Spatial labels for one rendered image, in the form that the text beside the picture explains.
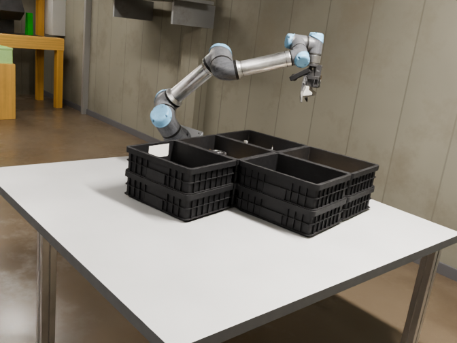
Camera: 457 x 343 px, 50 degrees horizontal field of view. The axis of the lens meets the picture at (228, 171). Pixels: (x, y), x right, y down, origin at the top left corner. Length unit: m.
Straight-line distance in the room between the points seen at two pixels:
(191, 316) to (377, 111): 2.79
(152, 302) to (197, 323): 0.16
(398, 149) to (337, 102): 0.65
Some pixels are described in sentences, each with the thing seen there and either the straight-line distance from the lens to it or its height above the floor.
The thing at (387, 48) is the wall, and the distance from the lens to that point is 3.89.
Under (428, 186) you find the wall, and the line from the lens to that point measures 3.75.
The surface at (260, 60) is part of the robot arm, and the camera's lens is 2.46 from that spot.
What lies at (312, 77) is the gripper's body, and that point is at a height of 1.28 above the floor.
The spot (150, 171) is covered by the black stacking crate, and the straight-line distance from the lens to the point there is 2.10.
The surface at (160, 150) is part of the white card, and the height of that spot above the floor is 0.89.
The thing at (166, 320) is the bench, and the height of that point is 0.70.
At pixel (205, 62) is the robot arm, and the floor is 1.29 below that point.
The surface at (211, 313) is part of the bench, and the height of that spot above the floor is 0.70.
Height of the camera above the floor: 1.47
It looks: 16 degrees down
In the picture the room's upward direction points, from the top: 7 degrees clockwise
